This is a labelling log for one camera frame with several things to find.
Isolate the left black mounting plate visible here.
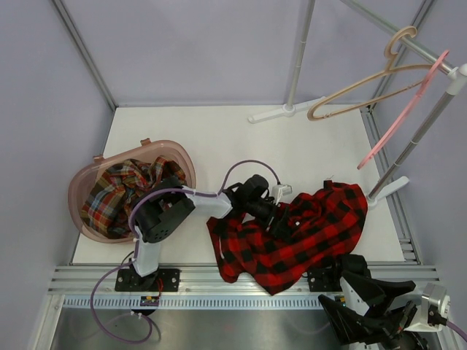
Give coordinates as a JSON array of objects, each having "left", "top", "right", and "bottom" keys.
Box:
[{"left": 115, "top": 268, "right": 180, "bottom": 292}]

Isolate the silver white clothes rack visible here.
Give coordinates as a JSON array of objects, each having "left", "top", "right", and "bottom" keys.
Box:
[{"left": 247, "top": 1, "right": 466, "bottom": 206}]

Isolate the black mounting plate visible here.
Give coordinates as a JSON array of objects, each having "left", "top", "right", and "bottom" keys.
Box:
[
  {"left": 307, "top": 268, "right": 341, "bottom": 292},
  {"left": 115, "top": 268, "right": 180, "bottom": 292}
]

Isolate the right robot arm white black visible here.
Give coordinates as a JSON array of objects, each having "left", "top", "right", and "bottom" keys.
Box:
[{"left": 318, "top": 254, "right": 429, "bottom": 349}]

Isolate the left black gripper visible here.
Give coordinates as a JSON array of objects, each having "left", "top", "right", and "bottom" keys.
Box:
[{"left": 245, "top": 198, "right": 291, "bottom": 243}]

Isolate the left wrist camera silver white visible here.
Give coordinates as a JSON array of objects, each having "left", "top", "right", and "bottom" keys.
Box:
[{"left": 271, "top": 184, "right": 293, "bottom": 204}]

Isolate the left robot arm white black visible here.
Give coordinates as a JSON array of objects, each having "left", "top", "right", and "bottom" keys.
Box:
[{"left": 115, "top": 174, "right": 293, "bottom": 292}]

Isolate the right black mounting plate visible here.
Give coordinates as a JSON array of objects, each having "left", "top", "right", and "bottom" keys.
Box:
[{"left": 307, "top": 268, "right": 341, "bottom": 292}]

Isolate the purple cable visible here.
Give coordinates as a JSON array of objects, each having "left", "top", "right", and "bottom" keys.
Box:
[
  {"left": 90, "top": 159, "right": 282, "bottom": 344},
  {"left": 444, "top": 320, "right": 467, "bottom": 340}
]

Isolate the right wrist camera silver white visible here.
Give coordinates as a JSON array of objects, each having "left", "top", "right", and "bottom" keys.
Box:
[{"left": 404, "top": 283, "right": 450, "bottom": 333}]

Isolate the pink plastic hanger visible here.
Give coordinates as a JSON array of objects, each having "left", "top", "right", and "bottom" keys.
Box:
[{"left": 357, "top": 50, "right": 449, "bottom": 170}]

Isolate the white slotted cable duct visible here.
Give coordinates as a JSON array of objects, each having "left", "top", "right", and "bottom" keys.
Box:
[{"left": 63, "top": 295, "right": 323, "bottom": 311}]

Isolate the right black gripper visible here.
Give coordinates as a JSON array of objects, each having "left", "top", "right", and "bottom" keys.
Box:
[{"left": 322, "top": 268, "right": 433, "bottom": 350}]

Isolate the red black plaid shirt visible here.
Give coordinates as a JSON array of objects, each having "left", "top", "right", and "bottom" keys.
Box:
[{"left": 207, "top": 180, "right": 368, "bottom": 295}]

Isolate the pink translucent plastic basket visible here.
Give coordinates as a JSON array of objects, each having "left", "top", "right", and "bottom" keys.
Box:
[{"left": 68, "top": 138, "right": 196, "bottom": 244}]

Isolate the brown multicolour plaid shirt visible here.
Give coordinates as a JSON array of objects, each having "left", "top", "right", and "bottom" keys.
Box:
[{"left": 80, "top": 156, "right": 187, "bottom": 240}]

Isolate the wrist camera silver white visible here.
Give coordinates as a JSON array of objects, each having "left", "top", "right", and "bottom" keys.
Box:
[
  {"left": 404, "top": 283, "right": 450, "bottom": 333},
  {"left": 271, "top": 184, "right": 293, "bottom": 204}
]

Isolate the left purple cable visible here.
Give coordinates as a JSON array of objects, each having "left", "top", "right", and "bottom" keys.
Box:
[{"left": 90, "top": 159, "right": 282, "bottom": 344}]

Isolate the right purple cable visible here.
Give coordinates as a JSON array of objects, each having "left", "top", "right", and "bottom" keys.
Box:
[{"left": 444, "top": 320, "right": 467, "bottom": 340}]

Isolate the beige plastic hanger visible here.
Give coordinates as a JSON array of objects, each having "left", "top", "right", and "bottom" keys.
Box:
[{"left": 306, "top": 26, "right": 431, "bottom": 121}]

